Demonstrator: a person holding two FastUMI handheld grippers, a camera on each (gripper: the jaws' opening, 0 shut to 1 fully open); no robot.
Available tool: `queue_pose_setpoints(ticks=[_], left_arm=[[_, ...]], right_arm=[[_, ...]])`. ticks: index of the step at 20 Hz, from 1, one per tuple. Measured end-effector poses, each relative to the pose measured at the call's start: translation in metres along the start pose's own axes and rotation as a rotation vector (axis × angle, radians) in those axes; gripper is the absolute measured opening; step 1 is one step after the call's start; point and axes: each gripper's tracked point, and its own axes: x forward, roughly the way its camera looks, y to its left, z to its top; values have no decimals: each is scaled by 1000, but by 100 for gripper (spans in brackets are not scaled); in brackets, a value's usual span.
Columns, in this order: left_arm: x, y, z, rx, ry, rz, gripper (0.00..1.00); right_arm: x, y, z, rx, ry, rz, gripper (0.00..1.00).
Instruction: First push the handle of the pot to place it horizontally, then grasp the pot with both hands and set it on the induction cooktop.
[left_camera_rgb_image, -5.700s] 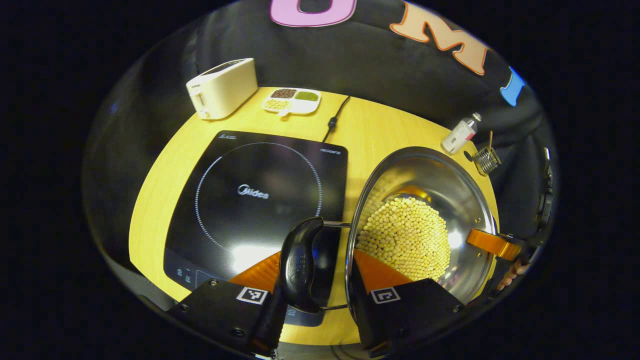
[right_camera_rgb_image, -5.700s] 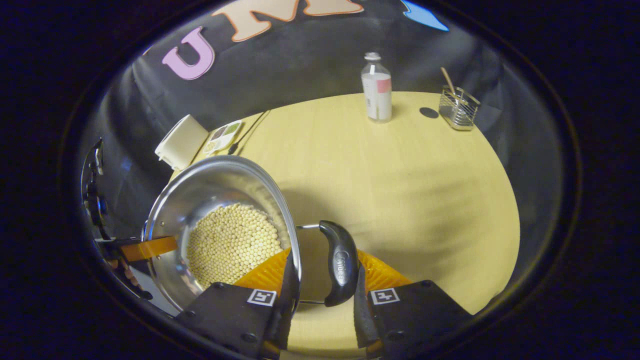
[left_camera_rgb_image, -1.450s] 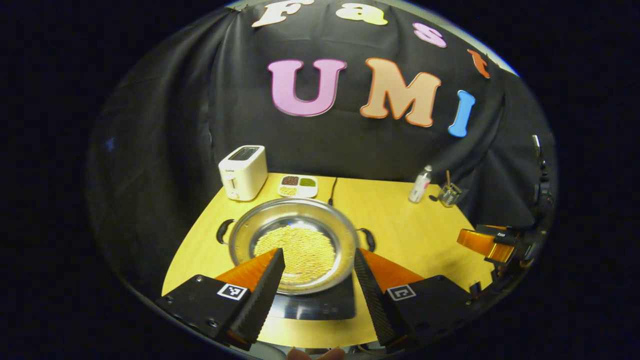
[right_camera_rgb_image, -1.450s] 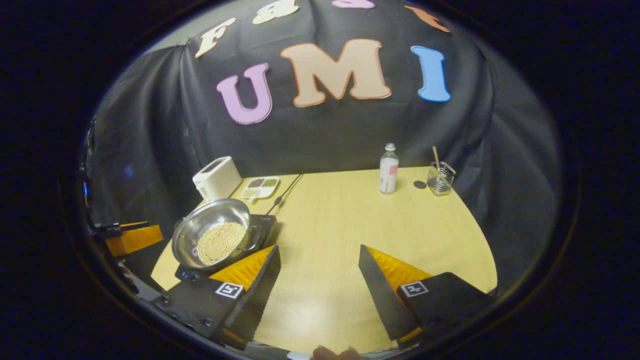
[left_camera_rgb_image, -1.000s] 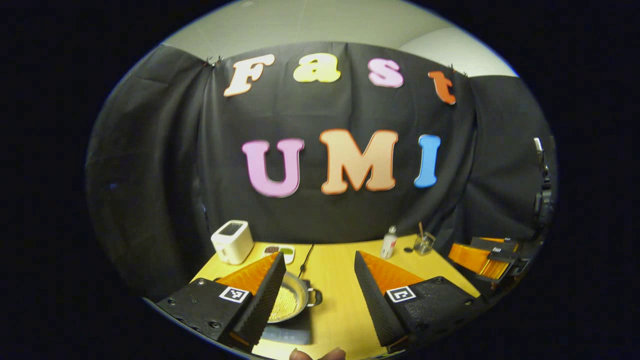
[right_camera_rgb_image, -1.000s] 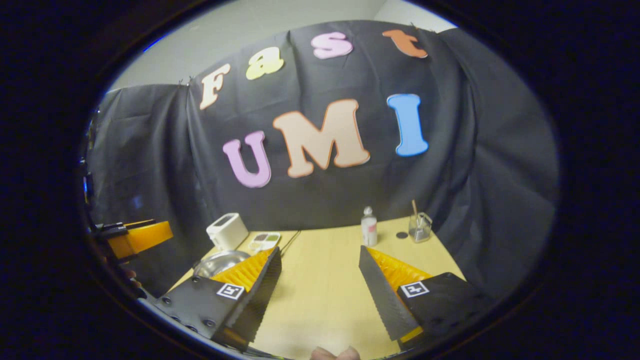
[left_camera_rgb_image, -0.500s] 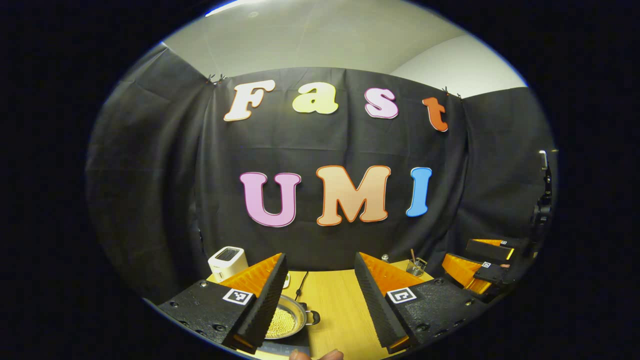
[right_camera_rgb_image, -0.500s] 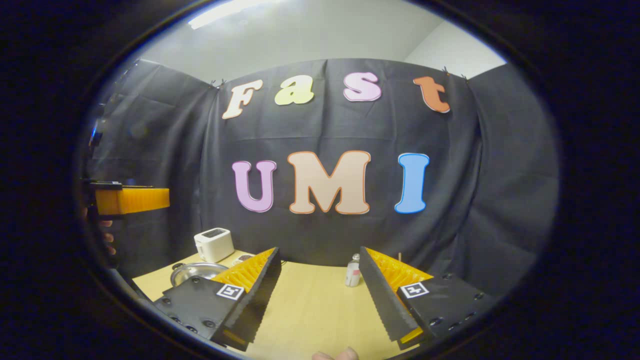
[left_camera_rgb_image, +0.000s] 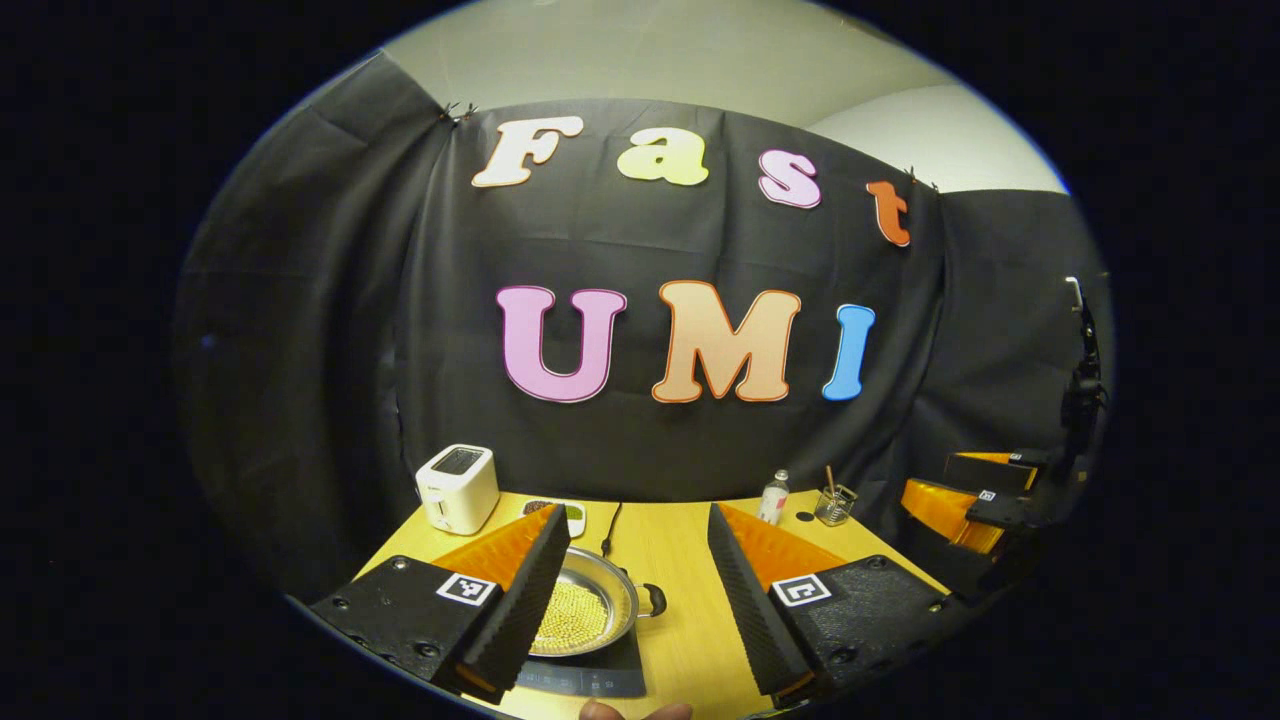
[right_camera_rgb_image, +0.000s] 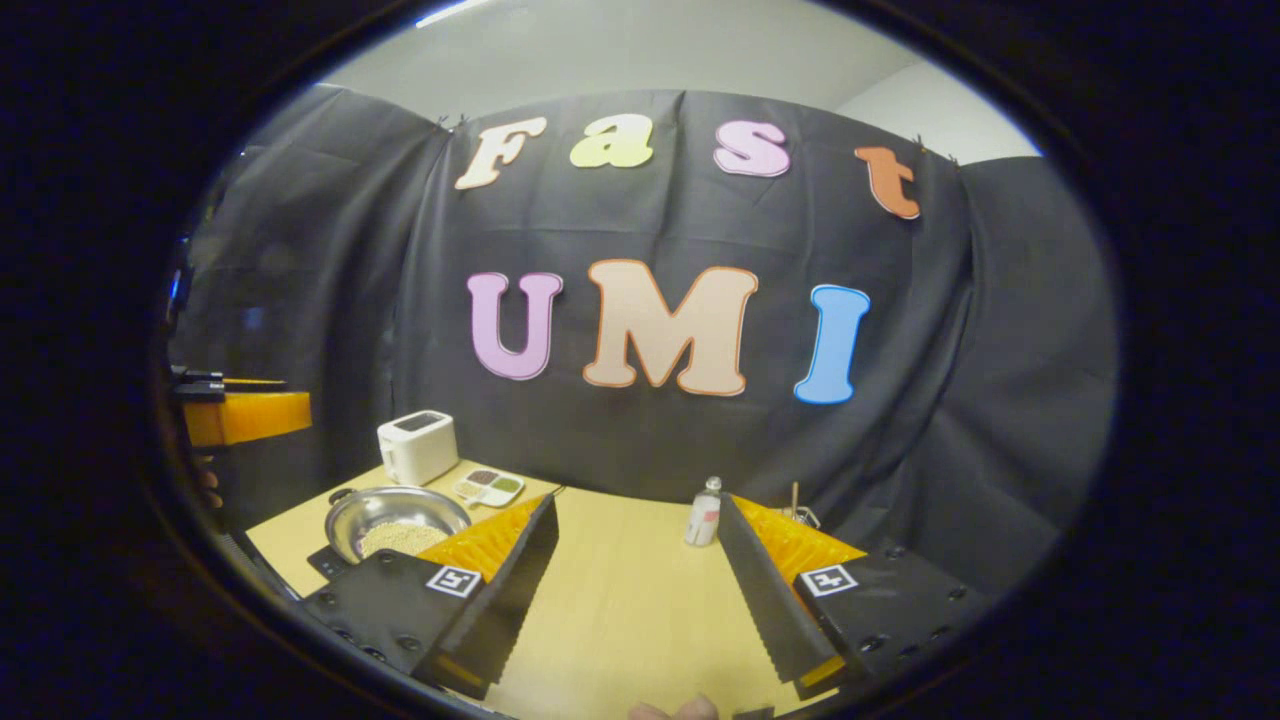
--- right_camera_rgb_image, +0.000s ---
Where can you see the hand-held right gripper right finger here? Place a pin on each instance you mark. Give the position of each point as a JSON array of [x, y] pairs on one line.
[[760, 590]]

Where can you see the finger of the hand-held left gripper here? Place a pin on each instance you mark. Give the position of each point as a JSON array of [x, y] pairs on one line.
[[200, 376], [260, 418]]

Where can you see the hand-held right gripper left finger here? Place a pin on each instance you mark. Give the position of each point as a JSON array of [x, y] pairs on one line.
[[515, 590]]

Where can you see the pile of yellow soybeans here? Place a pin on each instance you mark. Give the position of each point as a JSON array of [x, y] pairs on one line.
[[400, 540]]

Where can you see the black induction cooktop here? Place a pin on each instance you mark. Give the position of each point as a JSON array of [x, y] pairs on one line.
[[328, 565]]

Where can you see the clear plastic bottle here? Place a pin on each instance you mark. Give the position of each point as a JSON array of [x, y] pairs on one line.
[[703, 515]]

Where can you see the white divided bean dish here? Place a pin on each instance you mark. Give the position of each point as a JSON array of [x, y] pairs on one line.
[[490, 487]]

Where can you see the white toaster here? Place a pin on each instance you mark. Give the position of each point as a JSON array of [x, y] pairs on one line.
[[420, 450]]

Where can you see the black backdrop cloth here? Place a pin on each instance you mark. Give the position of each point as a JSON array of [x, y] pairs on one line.
[[950, 400]]

